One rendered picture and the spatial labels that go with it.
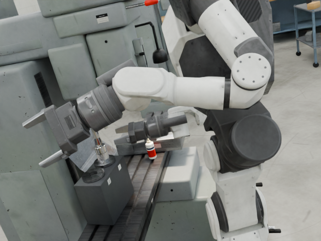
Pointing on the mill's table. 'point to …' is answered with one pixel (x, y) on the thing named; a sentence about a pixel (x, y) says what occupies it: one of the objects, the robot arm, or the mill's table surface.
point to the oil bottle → (151, 149)
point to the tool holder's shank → (97, 138)
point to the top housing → (69, 5)
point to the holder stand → (104, 191)
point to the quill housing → (112, 48)
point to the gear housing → (96, 19)
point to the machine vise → (134, 149)
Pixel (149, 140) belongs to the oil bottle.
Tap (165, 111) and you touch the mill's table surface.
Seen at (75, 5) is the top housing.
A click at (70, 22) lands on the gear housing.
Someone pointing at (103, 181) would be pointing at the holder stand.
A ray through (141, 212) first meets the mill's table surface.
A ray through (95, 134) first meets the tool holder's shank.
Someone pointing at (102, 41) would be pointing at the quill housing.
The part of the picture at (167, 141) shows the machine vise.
